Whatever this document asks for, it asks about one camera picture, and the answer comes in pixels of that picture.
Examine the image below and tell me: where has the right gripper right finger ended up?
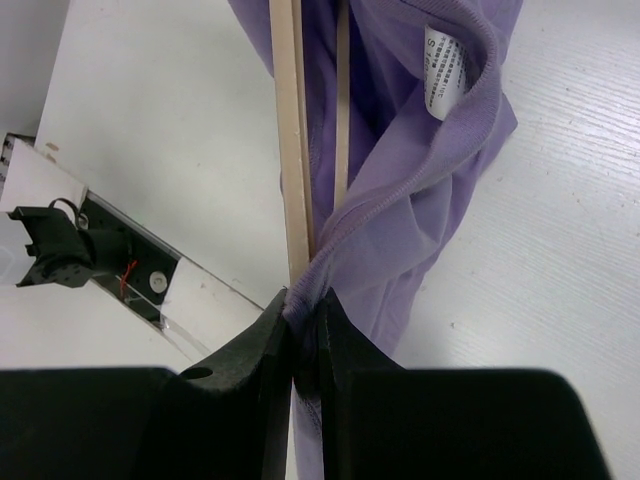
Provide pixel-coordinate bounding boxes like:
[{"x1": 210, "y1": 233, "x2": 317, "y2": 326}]
[{"x1": 316, "y1": 293, "x2": 611, "y2": 479}]

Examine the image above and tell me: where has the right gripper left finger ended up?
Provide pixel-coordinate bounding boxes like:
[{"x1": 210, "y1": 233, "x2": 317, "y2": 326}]
[{"x1": 1, "y1": 294, "x2": 292, "y2": 479}]

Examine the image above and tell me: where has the wooden hanger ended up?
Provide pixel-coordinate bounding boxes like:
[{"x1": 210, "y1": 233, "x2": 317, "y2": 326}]
[{"x1": 269, "y1": 0, "x2": 351, "y2": 284}]

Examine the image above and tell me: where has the purple t shirt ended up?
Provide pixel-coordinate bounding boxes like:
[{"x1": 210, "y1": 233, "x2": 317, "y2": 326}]
[{"x1": 227, "y1": 0, "x2": 520, "y2": 480}]

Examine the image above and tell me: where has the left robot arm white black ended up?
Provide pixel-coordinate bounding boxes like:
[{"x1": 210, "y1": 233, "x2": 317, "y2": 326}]
[{"x1": 1, "y1": 198, "x2": 95, "y2": 288}]

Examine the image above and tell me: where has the white shirt care label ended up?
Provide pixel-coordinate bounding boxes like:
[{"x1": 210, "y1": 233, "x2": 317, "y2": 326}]
[{"x1": 424, "y1": 27, "x2": 473, "y2": 121}]

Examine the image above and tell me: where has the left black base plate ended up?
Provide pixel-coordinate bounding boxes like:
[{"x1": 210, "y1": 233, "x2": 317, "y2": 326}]
[{"x1": 80, "y1": 193, "x2": 180, "y2": 323}]

